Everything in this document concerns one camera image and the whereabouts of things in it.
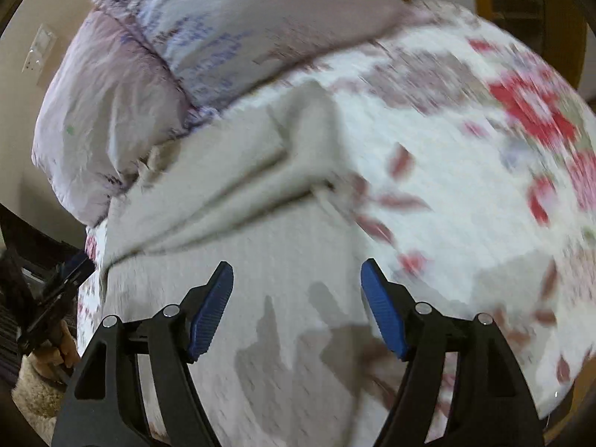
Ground beige cable-knit sweater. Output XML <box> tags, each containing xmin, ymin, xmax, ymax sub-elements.
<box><xmin>99</xmin><ymin>79</ymin><xmax>360</xmax><ymax>285</ymax></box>

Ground left hand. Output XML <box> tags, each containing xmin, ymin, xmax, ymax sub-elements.
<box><xmin>28</xmin><ymin>320</ymin><xmax>81</xmax><ymax>381</ymax></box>

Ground pink floral left pillow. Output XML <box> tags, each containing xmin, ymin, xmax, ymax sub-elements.
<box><xmin>31</xmin><ymin>10</ymin><xmax>190</xmax><ymax>227</ymax></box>

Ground pink floral pillow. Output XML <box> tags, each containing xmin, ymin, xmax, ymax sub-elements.
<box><xmin>31</xmin><ymin>10</ymin><xmax>190</xmax><ymax>227</ymax></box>
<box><xmin>90</xmin><ymin>0</ymin><xmax>409</xmax><ymax>110</ymax></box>

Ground floral white bedsheet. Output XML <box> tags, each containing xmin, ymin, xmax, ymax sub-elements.
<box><xmin>76</xmin><ymin>0</ymin><xmax>596</xmax><ymax>447</ymax></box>

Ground pink floral right pillow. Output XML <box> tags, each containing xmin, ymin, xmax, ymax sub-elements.
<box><xmin>90</xmin><ymin>0</ymin><xmax>409</xmax><ymax>110</ymax></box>

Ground white wall switch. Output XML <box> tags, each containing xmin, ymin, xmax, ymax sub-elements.
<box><xmin>21</xmin><ymin>24</ymin><xmax>57</xmax><ymax>79</ymax></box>

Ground wooden headboard frame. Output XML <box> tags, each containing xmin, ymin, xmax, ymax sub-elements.
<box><xmin>475</xmin><ymin>0</ymin><xmax>595</xmax><ymax>102</ymax></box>

